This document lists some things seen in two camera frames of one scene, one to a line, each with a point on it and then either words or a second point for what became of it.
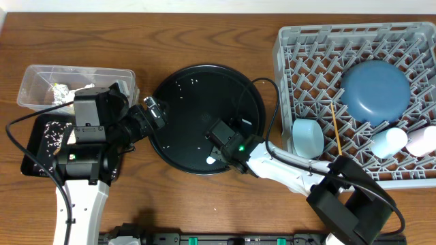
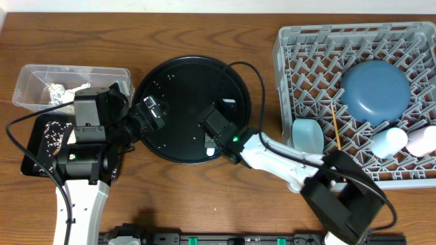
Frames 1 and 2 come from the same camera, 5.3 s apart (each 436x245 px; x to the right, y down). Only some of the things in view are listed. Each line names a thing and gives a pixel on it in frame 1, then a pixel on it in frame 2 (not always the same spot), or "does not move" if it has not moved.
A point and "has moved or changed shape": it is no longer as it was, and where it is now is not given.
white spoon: [210, 160] → [210, 152]
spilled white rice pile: [54, 136] does not move
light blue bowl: [307, 137] does not move
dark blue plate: [377, 92] does not move
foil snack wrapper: [59, 92] has moved or changed shape
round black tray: [195, 96] has moved or changed shape
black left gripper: [150, 116] does not move
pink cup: [422, 141] does not move
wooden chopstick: [337, 129] does not move
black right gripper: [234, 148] → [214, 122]
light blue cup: [387, 142] does not move
